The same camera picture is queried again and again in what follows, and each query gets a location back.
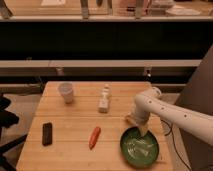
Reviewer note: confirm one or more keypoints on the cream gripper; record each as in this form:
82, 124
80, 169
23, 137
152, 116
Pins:
143, 128

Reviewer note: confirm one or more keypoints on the green ceramic bowl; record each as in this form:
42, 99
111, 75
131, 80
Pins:
139, 151

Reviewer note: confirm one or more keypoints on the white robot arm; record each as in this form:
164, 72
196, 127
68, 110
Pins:
146, 102

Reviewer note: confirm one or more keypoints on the white squeeze bottle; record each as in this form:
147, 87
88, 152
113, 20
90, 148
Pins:
103, 106

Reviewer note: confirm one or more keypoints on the orange carrot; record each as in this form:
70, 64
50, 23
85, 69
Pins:
94, 137

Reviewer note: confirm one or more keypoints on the wooden table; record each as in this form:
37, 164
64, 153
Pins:
73, 124

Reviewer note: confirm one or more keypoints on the clear plastic cup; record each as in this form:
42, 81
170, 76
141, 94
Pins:
66, 91

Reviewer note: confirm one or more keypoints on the black rectangular remote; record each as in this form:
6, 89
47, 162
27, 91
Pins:
47, 134

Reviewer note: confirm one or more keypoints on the black office chair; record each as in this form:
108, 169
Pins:
8, 119

